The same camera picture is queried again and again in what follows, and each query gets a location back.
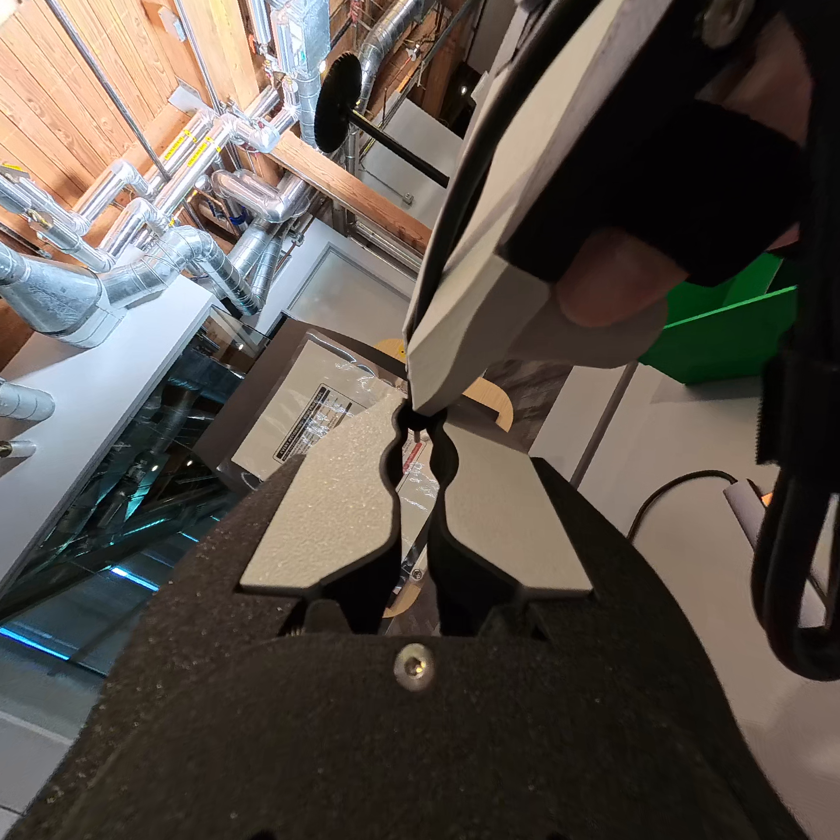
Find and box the cluster of silver ducts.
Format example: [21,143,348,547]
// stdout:
[0,0,427,460]

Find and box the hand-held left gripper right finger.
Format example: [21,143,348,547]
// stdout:
[425,420,596,635]

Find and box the person's right hand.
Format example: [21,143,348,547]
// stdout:
[556,16,815,329]

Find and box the black cable bundle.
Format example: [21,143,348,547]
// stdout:
[751,0,840,683]

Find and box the grey usb hub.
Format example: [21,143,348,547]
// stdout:
[722,479,829,621]

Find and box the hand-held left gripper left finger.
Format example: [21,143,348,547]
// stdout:
[238,402,404,634]

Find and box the plastic-wrapped paper sheet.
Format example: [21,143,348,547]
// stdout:
[217,318,421,503]

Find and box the green box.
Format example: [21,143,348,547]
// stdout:
[640,252,805,385]

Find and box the light wooden panel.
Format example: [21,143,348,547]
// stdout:
[377,338,516,434]

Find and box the plastic-sleeved paper sheet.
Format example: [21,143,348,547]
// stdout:
[233,340,411,483]

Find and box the black hub cable grey plug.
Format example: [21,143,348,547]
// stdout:
[626,469,739,542]

